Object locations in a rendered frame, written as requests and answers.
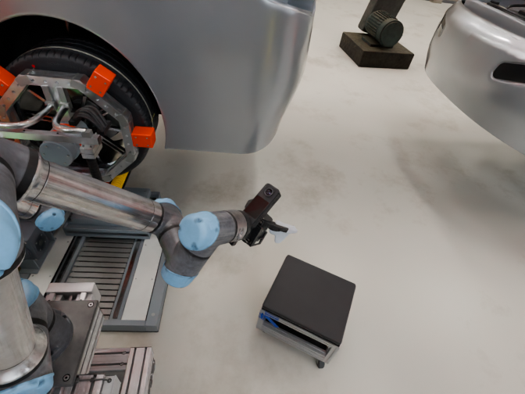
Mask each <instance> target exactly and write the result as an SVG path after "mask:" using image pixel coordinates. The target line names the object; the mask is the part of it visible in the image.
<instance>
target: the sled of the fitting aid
mask: <svg viewBox="0 0 525 394"><path fill-rule="evenodd" d="M150 199H151V200H154V201H155V200H157V199H161V196H160V192H151V195H150ZM72 215H73V213H70V215H69V217H68V218H67V220H66V222H65V224H64V225H63V227H62V229H63V230H64V232H65V234H66V236H84V237H103V238H138V239H150V238H151V234H149V233H147V232H143V231H138V230H134V229H131V228H128V227H123V226H119V225H112V224H80V223H73V222H72V220H71V219H70V218H71V217H72Z"/></svg>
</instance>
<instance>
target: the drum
mask: <svg viewBox="0 0 525 394"><path fill-rule="evenodd" d="M60 125H63V126H66V127H82V128H87V129H88V126H87V125H86V123H84V122H83V121H82V120H81V121H80V123H79V124H78V125H77V126H70V125H69V122H60ZM81 145H82V144H78V143H67V142H57V141H43V142H42V144H41V145H40V147H39V152H40V154H41V156H42V157H43V158H44V159H45V160H47V161H49V162H52V163H55V164H58V165H60V166H62V167H67V166H69V165H70V164H71V163H72V162H73V161H74V160H75V159H76V158H77V157H78V156H79V155H80V147H81Z"/></svg>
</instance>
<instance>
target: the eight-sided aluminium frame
mask: <svg viewBox="0 0 525 394"><path fill-rule="evenodd" d="M89 79H90V78H89V77H88V76H86V75H85V74H81V73H66V72H57V71H49V70H35V69H25V70H24V71H23V72H21V73H20V74H19V75H18V76H17V77H16V78H15V80H14V81H13V82H12V84H11V85H10V86H9V88H8V89H7V91H6V92H5V94H4V95H3V96H2V97H1V99H0V121H4V122H20V118H19V117H18V115H17V113H16V111H15V108H14V106H13V105H14V104H15V103H16V101H17V100H18V99H19V97H20V96H21V95H22V94H23V93H24V92H25V90H26V89H27V87H28V86H29V85H37V86H42V85H46V86H48V87H55V88H56V87H63V88H71V89H77V90H79V91H81V92H82V93H83V94H84V95H86V96H87V97H88V98H89V99H90V100H92V101H93V102H95V103H96V104H97V105H98V106H100V107H101V108H102V109H104V110H105V111H106V112H107V113H108V114H110V115H111V116H113V117H114V118H115V119H116V120H118V121H119V122H120V129H121V133H122V136H123V143H124V147H125V150H126V153H125V154H124V155H123V156H122V157H121V158H119V159H118V160H117V161H116V162H115V163H114V164H113V165H112V166H111V167H110V168H108V169H102V168H99V169H100V173H101V176H102V180H103V181H104V182H110V181H111V180H112V179H113V178H114V177H116V176H117V175H118V174H119V173H121V172H122V171H123V170H124V169H126V168H127V167H128V166H130V165H131V164H132V163H133V162H134V161H135V160H136V158H137V157H138V153H139V151H138V147H134V146H133V142H132V137H131V133H132V131H133V129H134V123H133V117H132V115H131V112H130V111H129V110H128V109H127V107H124V106H123V105H121V104H120V103H119V102H118V101H116V100H115V99H114V98H113V97H112V96H111V95H110V94H108V93H107V92H106V93H105V94H104V96H103V97H100V96H99V95H97V94H95V93H94V92H93V91H91V90H89V89H88V88H86V87H87V83H88V81H89ZM15 142H17V143H20V144H22V145H25V146H28V147H30V148H32V149H36V150H38V151H39V147H37V146H36V145H34V144H33V143H31V142H30V140H25V139H15ZM66 168H68V169H71V170H74V171H76V172H79V173H81V174H85V175H87V176H89V177H91V172H90V170H89V167H70V166H67V167H66Z"/></svg>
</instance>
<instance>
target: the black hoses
mask: <svg viewBox="0 0 525 394"><path fill-rule="evenodd" d="M71 113H74V114H73V116H72V117H71V118H70V120H69V121H68V122H69V125H70V126H77V125H78V124H79V123H80V121H81V118H84V119H86V120H89V121H90V122H91V123H92V124H93V125H94V126H95V127H96V128H97V129H98V130H97V134H100V135H101V136H105V134H106V133H107V131H108V129H109V128H110V126H111V125H112V124H111V120H105V117H104V116H103V115H102V113H101V112H100V111H99V109H98V108H97V107H95V106H93V105H86V106H84V107H81V108H79V109H72V111H71Z"/></svg>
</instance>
